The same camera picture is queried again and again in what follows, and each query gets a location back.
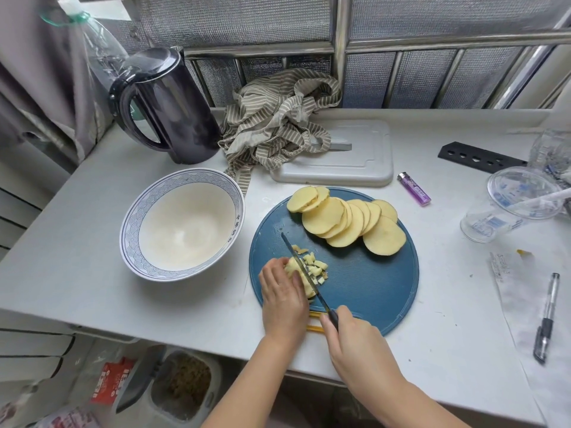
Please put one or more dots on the metal window railing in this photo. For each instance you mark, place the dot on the metal window railing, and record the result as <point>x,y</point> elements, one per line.
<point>341,35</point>

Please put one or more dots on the person's right thumb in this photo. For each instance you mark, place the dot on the person's right thumb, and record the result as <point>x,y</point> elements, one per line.
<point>326,327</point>

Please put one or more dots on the person's left fingers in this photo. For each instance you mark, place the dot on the person's left fingers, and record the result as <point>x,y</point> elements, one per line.
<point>279,270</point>

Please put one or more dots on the white bin with clear lid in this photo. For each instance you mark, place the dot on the white bin with clear lid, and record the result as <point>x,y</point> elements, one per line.
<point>178,387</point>

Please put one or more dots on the person's right hand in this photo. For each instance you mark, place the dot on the person's right hand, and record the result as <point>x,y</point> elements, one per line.
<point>361,352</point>

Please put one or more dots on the person's left hand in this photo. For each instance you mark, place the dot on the person's left hand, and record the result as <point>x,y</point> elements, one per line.
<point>283,307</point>

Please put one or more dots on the black perforated strip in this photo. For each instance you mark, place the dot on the black perforated strip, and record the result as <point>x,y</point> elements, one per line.
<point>481,158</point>

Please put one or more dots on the black electric kettle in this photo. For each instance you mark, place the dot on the black electric kettle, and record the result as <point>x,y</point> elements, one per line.
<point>178,111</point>

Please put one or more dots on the black and clear pen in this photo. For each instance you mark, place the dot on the black and clear pen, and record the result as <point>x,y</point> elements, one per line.
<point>546,320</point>

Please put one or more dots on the clear plastic water bottle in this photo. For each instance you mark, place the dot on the clear plastic water bottle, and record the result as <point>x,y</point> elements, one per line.
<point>551,153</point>

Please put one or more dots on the grey curtain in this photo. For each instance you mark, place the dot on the grey curtain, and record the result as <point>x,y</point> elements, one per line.
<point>40,75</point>

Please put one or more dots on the peeled potato chunk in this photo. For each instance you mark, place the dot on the peeled potato chunk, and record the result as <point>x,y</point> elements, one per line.
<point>293,265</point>

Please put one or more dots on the striped beige apron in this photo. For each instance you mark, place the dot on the striped beige apron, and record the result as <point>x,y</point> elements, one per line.
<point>267,120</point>

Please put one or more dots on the white rectangular cutting board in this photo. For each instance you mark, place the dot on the white rectangular cutting board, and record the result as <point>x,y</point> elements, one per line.
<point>357,167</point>

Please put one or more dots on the purple lighter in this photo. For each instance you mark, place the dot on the purple lighter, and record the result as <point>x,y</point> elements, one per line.
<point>415,189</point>

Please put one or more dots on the white paper sheet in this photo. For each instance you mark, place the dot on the white paper sheet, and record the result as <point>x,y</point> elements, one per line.
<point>535,387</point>

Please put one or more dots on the white bowl with blue pattern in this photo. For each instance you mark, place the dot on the white bowl with blue pattern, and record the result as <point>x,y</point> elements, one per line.
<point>183,227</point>

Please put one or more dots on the clear plastic cup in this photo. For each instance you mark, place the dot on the clear plastic cup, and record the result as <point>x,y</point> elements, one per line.
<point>495,218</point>

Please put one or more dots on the red and white packet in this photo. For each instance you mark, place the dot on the red and white packet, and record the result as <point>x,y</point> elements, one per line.
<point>113,381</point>

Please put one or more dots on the yellow chopsticks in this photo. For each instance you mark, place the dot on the yellow chopsticks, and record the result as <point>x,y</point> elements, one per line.
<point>314,326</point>

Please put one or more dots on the row of potato slices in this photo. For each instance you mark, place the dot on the row of potato slices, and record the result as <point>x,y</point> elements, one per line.
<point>343,218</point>

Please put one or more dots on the pile of diced potato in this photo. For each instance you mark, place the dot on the pile of diced potato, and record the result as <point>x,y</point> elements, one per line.
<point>317,266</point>

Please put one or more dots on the person's right forearm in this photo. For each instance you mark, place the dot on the person's right forearm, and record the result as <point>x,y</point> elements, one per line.
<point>410,407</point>

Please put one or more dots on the round blue cutting board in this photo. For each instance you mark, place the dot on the round blue cutting board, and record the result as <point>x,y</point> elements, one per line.
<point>370,285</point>

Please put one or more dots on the person's left forearm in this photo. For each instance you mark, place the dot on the person's left forearm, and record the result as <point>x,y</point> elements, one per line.
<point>263,383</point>

